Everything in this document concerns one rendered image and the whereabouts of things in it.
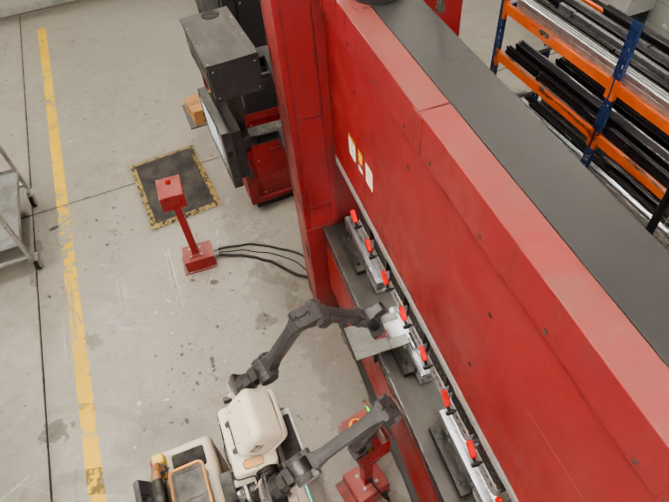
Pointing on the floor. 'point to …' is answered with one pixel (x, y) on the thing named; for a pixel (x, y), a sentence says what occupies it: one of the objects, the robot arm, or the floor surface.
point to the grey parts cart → (10, 200)
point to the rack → (593, 79)
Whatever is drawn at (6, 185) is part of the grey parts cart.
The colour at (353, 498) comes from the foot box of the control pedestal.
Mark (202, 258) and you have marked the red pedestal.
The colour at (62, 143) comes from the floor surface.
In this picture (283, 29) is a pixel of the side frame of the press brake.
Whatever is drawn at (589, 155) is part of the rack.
